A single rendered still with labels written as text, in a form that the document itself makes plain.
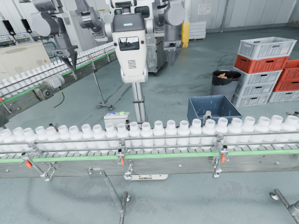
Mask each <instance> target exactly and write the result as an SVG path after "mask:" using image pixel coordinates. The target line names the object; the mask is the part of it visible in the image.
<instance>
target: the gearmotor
mask: <svg viewBox="0 0 299 224"><path fill-rule="evenodd" d="M64 83H65V80H64V78H63V77H62V76H61V75H56V76H53V77H50V78H48V79H46V80H44V81H43V82H42V85H40V86H38V87H35V88H34V91H35V93H36V94H37V96H38V97H39V99H40V100H41V101H43V100H47V99H49V98H51V97H52V96H54V95H53V93H52V90H53V89H55V88H57V87H59V88H60V90H61V87H60V86H61V85H63V84H64ZM61 92H62V90H61ZM62 94H63V92H62ZM63 96H64V94H63ZM64 98H65V97H64ZM63 101H64V99H63ZM63 101H62V102H63ZM62 102H61V103H62ZM61 103H60V104H61ZM60 104H59V105H60ZM57 106H58V105H57ZM57 106H55V107H57ZM55 107H54V108H55Z"/></svg>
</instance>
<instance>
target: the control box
mask: <svg viewBox="0 0 299 224"><path fill-rule="evenodd" d="M126 120H130V112H124V113H123V114H119V112H115V114H110V113H108V114H106V115H105V116H104V121H105V125H106V124H108V123H112V124H113V125H114V127H117V126H118V125H119V124H121V123H123V124H125V123H126ZM130 122H131V120H130Z"/></svg>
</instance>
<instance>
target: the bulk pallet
mask: <svg viewBox="0 0 299 224"><path fill-rule="evenodd" d="M189 22H190V33H189V41H191V40H193V41H197V39H199V40H205V35H206V22H207V21H206V20H197V21H189Z"/></svg>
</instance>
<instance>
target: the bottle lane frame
mask: <svg viewBox="0 0 299 224"><path fill-rule="evenodd" d="M257 149H258V148H257ZM219 156H220V155H219V153H218V152H212V151H211V150H210V152H204V151H203V152H196V150H195V152H189V151H188V152H187V153H182V152H181V151H180V153H174V151H173V153H166V151H165V153H161V154H160V153H159V151H158V154H152V152H151V153H150V154H145V153H144V152H143V154H137V152H136V154H134V155H130V152H129V154H128V155H125V163H126V166H127V169H128V170H129V165H130V164H129V160H132V163H133V164H131V165H133V167H134V168H133V169H132V175H165V174H201V173H213V172H214V163H216V161H215V159H216V157H219ZM227 156H228V158H229V161H226V160H225V161H224V162H222V163H221V165H220V169H221V173H238V172H292V171H299V148H298V149H291V148H290V149H283V148H282V149H281V150H275V149H274V150H267V149H266V150H259V149H258V150H254V151H252V150H249V151H244V150H241V151H235V150H234V151H229V152H228V155H227ZM33 161H34V162H35V163H36V164H37V166H38V167H39V168H40V169H41V170H42V171H43V172H47V170H48V169H49V165H48V164H47V163H51V164H52V167H54V168H55V169H56V171H55V172H54V174H53V176H52V177H73V176H89V175H88V173H87V171H88V170H91V169H101V170H103V171H104V172H105V174H106V176H125V171H124V168H123V165H121V164H118V162H119V159H118V157H117V155H116V153H115V154H114V155H109V154H108V155H106V156H102V153H101V155H100V156H95V154H94V155H93V156H88V155H87V156H81V155H80V156H74V155H73V156H68V157H67V156H66V157H60V156H59V157H47V156H46V157H42V158H40V157H39V158H34V159H33ZM22 162H23V160H22V158H12V159H8V158H6V159H1V158H0V178H37V177H41V176H40V173H39V172H38V171H37V170H36V169H35V168H34V167H31V168H29V167H28V166H27V165H25V164H24V165H23V167H21V168H20V167H19V166H20V164H21V163H22Z"/></svg>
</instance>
